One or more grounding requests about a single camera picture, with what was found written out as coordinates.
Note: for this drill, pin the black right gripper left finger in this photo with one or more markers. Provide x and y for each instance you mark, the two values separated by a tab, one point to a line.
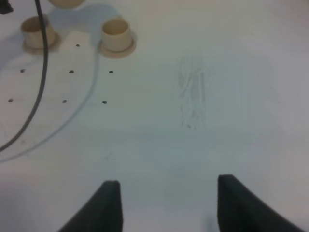
102	213

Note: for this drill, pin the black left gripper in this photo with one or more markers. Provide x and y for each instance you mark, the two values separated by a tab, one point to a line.
5	7

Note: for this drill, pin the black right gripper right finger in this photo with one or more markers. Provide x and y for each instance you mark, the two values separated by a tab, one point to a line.
239	210

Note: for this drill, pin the beige teapot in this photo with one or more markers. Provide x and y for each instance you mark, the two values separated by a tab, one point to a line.
66	4

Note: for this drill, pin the left beige teacup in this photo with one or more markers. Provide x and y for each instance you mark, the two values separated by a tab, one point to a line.
33	25

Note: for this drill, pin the beige teacup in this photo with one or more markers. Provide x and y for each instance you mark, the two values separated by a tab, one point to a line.
33	25
116	27

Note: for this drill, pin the right beige teacup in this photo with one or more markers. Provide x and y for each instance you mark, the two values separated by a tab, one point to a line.
116	27

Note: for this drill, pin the right beige saucer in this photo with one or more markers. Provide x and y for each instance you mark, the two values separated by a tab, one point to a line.
116	46

